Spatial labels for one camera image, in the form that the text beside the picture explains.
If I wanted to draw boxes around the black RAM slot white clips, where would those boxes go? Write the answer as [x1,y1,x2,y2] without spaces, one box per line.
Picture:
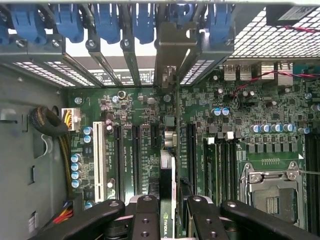
[224,131,234,202]
[202,136,218,202]
[312,133,320,237]

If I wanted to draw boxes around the long black expansion slot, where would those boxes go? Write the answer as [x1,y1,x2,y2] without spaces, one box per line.
[113,124,125,201]
[186,121,198,197]
[131,124,143,196]

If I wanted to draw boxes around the silver CPU socket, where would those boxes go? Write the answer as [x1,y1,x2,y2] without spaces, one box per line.
[239,161,307,231]

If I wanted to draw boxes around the white expansion slot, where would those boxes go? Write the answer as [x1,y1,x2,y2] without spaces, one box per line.
[92,120,105,203]

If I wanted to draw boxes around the short black expansion slot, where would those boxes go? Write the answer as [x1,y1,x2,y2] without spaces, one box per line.
[150,123,161,149]

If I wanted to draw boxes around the white power plug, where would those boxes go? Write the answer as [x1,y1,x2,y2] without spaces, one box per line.
[60,107,83,133]

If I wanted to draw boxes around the green motherboard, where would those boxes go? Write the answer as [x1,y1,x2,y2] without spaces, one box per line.
[67,62,320,240]

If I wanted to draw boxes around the grey black PC case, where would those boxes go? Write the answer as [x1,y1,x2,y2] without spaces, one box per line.
[0,0,320,240]

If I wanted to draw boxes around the blue slot clip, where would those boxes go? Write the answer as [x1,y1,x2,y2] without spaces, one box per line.
[9,3,48,45]
[131,2,155,45]
[169,3,195,26]
[52,3,85,44]
[207,2,235,46]
[92,2,122,45]
[0,18,10,46]

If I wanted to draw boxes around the black box with label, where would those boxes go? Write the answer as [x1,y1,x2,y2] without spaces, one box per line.
[265,4,320,28]

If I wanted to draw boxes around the red yellow wire bundle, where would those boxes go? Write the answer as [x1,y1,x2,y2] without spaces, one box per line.
[51,199,75,225]

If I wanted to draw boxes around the yellow black wire bundle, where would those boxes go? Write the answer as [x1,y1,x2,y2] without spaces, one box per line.
[58,132,74,200]

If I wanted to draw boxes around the black sleeved wire bundle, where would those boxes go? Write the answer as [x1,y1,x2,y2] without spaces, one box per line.
[29,105,70,138]

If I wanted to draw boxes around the red black twisted wire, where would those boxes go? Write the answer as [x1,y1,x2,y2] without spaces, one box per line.
[231,24,320,101]

